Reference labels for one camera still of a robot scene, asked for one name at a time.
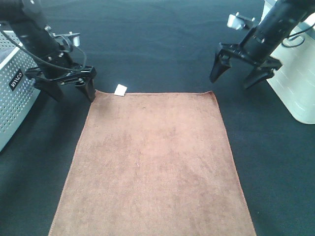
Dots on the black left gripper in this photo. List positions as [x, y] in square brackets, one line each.
[63, 70]

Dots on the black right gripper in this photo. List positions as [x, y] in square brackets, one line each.
[264, 65]

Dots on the brown microfibre towel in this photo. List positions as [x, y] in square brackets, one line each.
[153, 164]

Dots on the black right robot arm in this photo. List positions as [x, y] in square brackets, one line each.
[261, 40]

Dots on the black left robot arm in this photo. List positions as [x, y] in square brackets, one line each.
[51, 51]

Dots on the grey perforated laundry basket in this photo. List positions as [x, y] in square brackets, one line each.
[17, 92]

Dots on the white plastic storage box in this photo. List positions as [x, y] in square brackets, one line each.
[294, 82]

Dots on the black table cloth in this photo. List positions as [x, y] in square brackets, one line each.
[162, 46]

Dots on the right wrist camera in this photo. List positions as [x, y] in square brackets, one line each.
[239, 22]

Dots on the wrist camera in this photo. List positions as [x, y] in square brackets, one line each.
[68, 39]
[239, 22]

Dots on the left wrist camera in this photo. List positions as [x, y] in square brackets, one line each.
[68, 39]

